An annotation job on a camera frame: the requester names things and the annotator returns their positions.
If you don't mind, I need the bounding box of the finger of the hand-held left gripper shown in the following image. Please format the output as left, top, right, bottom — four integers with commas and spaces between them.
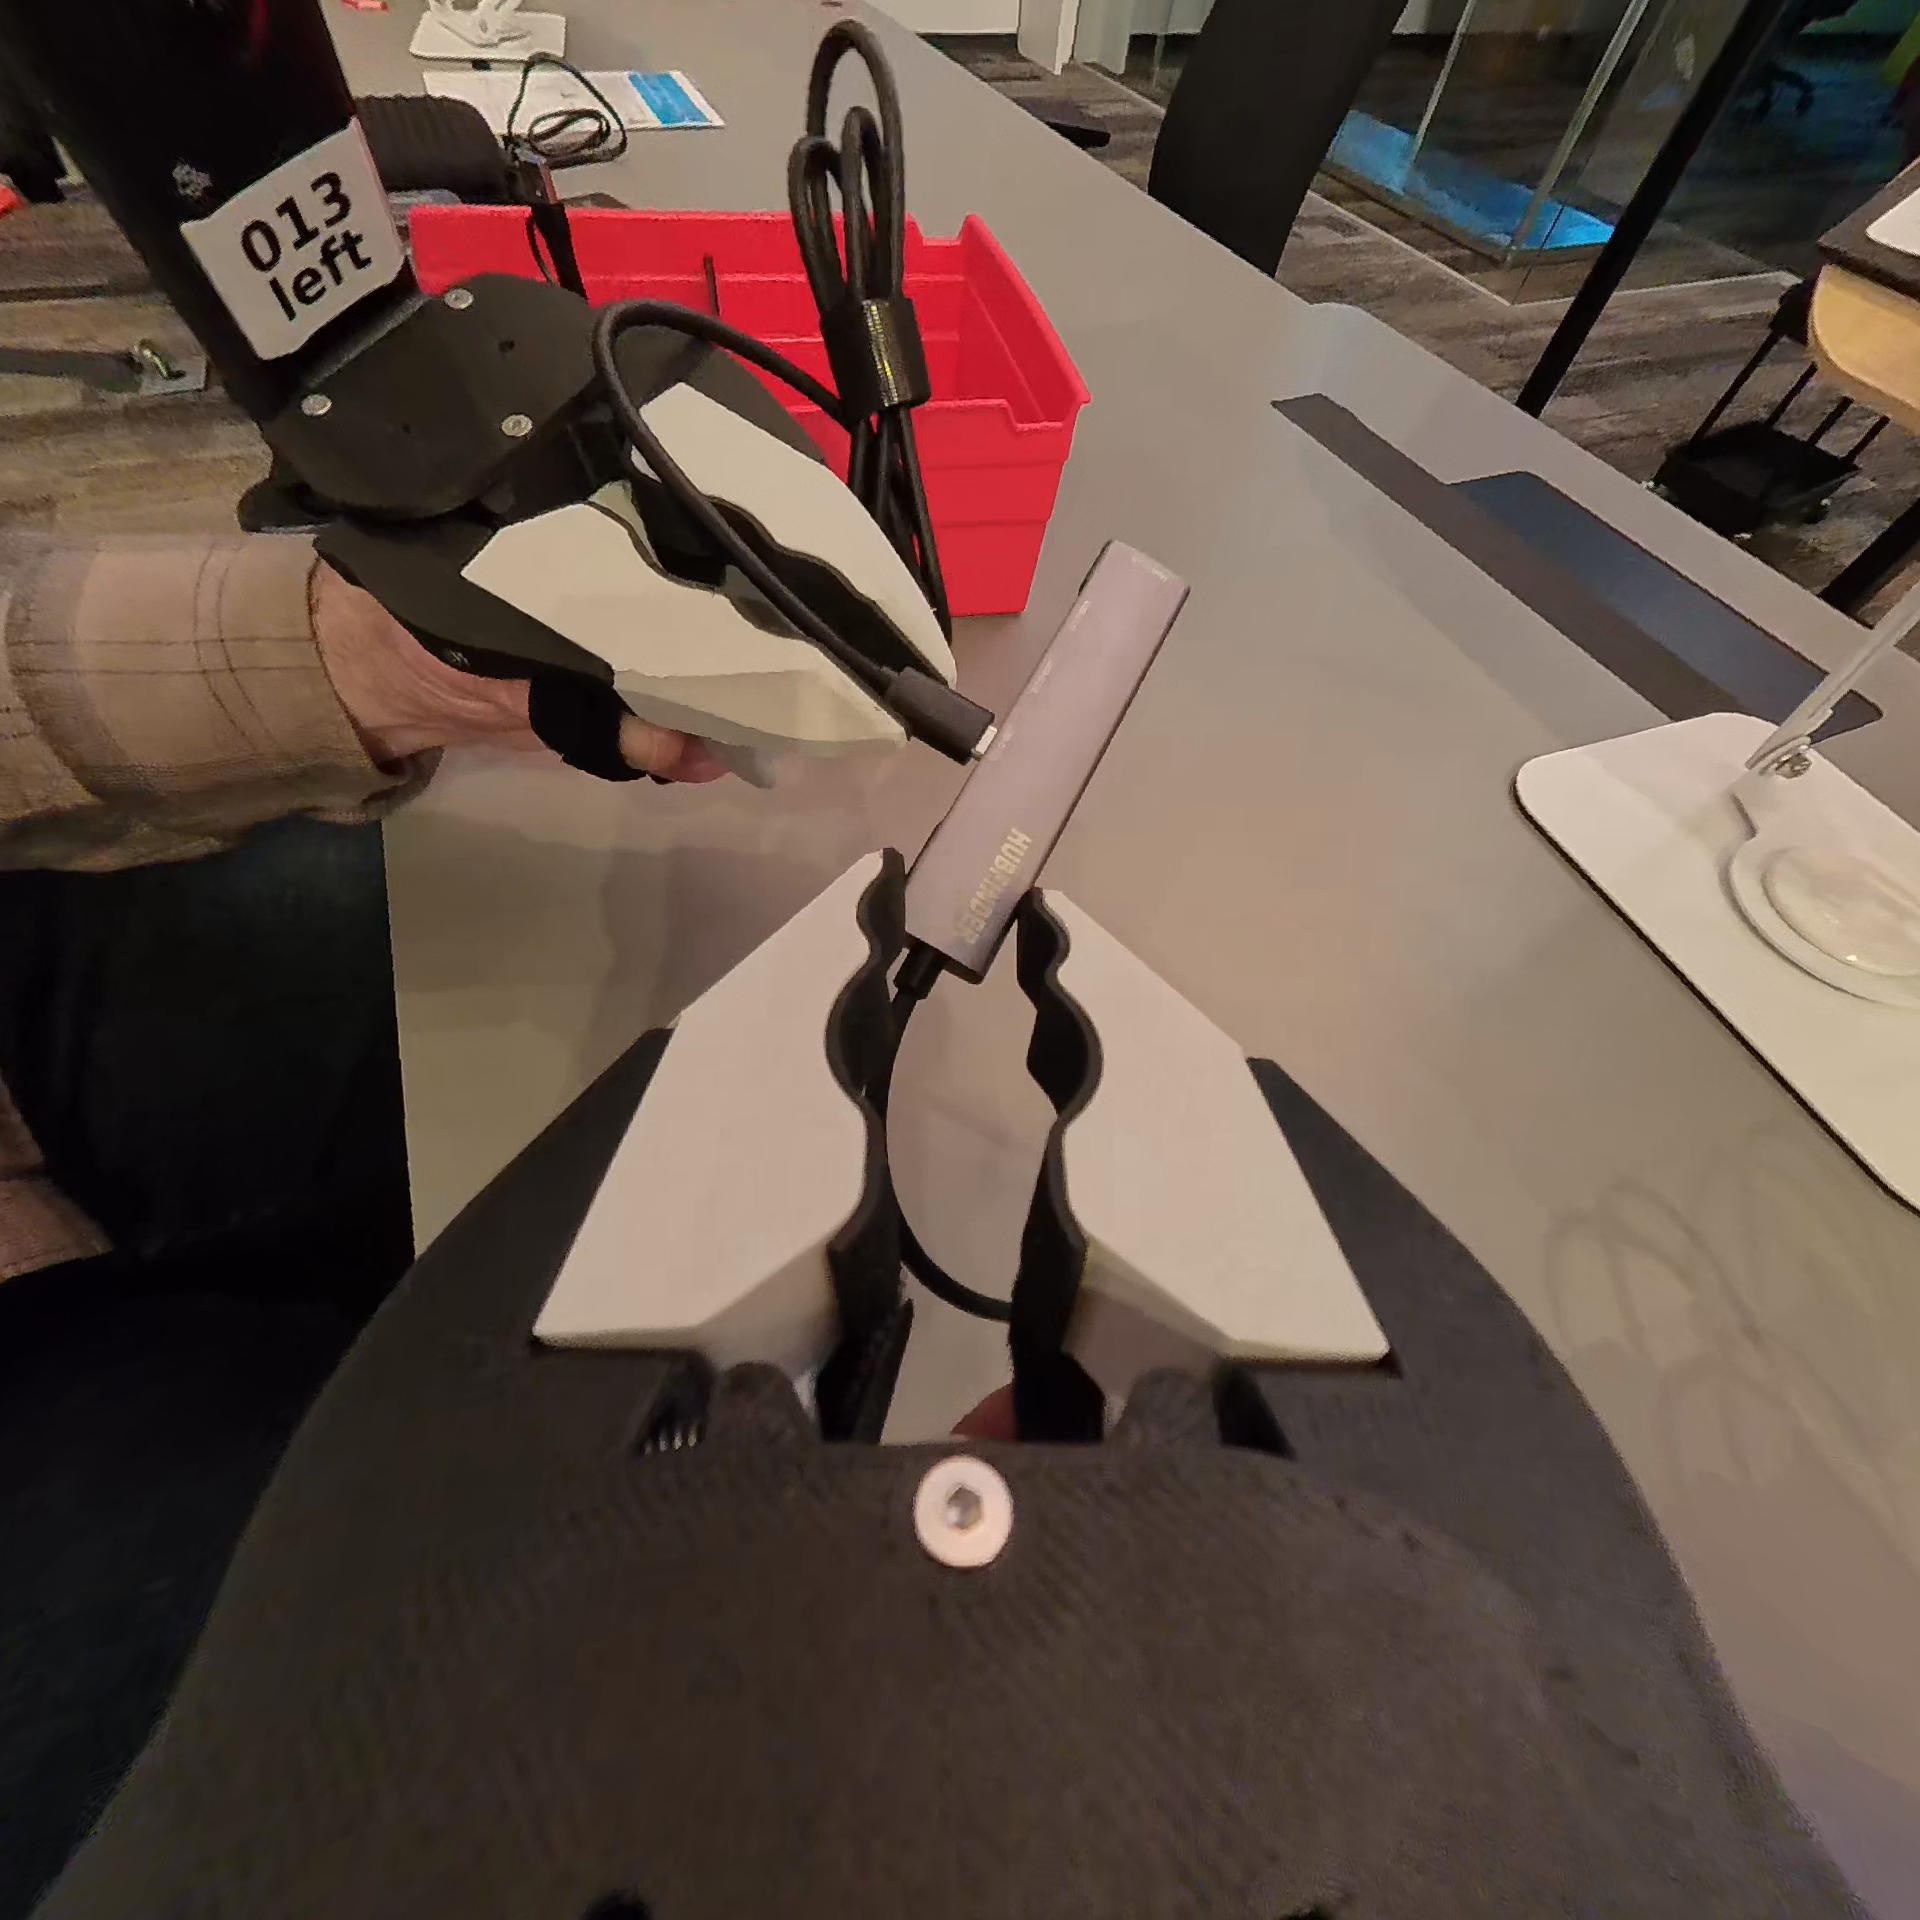
616, 383, 962, 698
457, 488, 907, 760

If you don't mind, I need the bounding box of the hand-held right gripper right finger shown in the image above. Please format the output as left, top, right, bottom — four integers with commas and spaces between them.
1013, 887, 1402, 1435

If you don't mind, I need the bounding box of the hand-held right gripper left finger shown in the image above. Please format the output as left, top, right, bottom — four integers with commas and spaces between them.
529, 855, 913, 1431

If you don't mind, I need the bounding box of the black cable black plug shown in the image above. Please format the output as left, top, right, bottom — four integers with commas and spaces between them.
592, 17, 1004, 764

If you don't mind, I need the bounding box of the red plastic bin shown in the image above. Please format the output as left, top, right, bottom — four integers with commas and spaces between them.
408, 205, 1090, 620

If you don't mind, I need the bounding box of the dark USB hub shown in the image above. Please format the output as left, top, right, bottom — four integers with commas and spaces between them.
900, 541, 1193, 986

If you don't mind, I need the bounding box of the person's left hand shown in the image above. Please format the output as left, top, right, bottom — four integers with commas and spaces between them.
312, 555, 737, 791

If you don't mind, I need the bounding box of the blue printed leaflet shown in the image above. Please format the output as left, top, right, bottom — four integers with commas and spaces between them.
421, 61, 729, 140

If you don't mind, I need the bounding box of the person's dark trouser leg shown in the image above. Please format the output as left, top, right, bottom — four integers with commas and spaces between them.
0, 817, 416, 1876

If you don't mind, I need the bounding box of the white stand base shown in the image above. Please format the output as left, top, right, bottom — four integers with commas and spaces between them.
1516, 712, 1920, 1181

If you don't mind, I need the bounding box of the black office chair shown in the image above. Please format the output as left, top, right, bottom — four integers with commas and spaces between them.
1149, 0, 1413, 279

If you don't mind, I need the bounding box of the black utility cart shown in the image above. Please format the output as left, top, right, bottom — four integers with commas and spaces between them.
1660, 301, 1920, 618

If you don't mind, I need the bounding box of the wooden display board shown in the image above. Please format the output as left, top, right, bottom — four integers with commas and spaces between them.
1801, 168, 1920, 427

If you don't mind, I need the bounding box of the coiled black cable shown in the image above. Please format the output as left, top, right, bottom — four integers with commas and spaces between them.
497, 52, 633, 175

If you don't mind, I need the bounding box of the black metal post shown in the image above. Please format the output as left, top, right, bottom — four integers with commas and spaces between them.
1516, 0, 1819, 416

